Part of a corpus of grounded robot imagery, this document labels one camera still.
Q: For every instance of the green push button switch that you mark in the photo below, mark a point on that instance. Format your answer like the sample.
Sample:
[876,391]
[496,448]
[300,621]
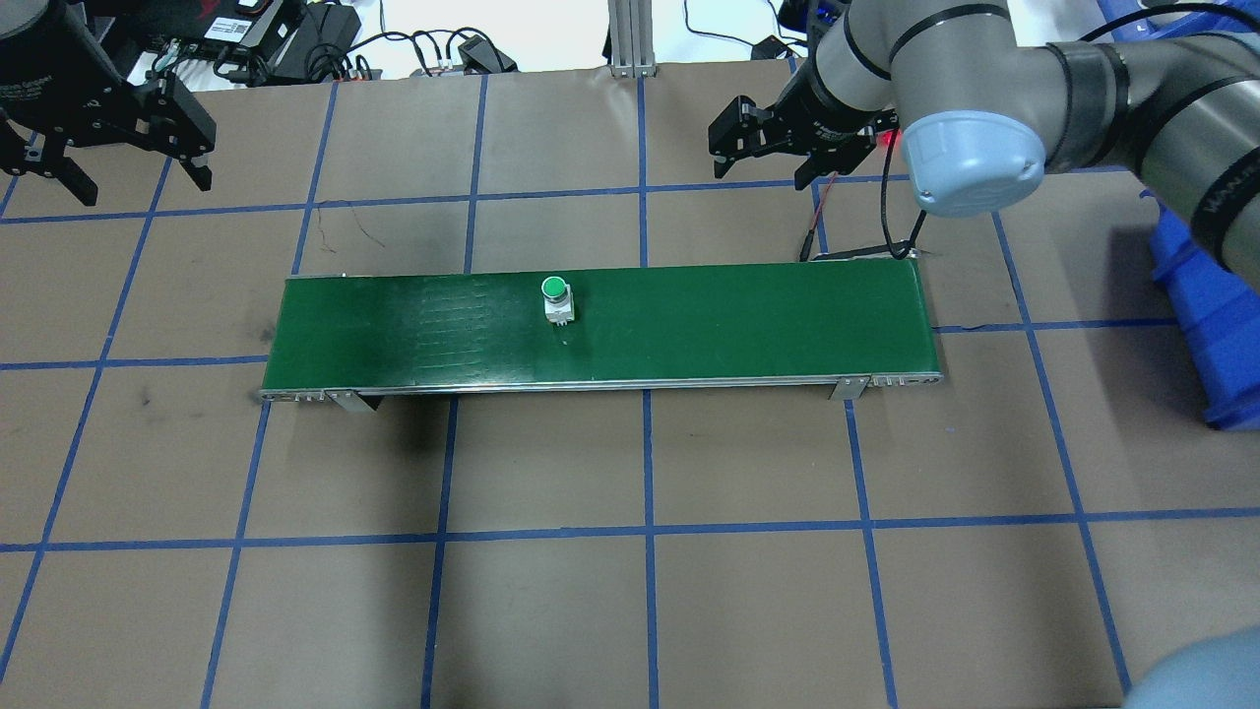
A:
[557,300]

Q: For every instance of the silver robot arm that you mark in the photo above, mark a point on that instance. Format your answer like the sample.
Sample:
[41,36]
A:
[1083,79]
[20,15]

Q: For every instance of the small module with red light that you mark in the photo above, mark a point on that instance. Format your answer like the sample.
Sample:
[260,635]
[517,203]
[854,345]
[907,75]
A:
[891,139]

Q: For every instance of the small black box white label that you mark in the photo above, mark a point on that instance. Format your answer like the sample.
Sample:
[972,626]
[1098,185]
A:
[778,47]

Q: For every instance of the large black power brick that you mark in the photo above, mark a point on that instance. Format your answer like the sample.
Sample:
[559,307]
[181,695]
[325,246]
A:
[315,44]

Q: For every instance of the thin black thread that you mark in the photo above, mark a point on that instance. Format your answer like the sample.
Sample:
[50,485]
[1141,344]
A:
[364,231]

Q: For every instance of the green belt conveyor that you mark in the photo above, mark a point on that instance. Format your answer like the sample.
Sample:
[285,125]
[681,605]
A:
[640,325]

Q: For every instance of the blue plastic parts bin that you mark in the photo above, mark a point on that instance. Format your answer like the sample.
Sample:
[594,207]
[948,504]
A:
[1221,325]

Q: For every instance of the aluminium profile post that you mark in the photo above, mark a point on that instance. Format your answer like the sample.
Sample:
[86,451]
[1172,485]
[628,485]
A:
[630,39]

